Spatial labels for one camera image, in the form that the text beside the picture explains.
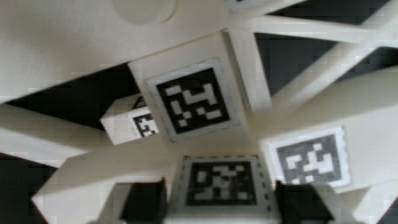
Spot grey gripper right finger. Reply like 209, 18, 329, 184
275, 181, 334, 224

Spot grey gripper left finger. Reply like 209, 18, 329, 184
119, 180, 167, 224

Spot white tagged leg cube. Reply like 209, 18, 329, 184
99, 94, 158, 145

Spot white chair back part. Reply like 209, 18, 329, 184
0, 0, 398, 224

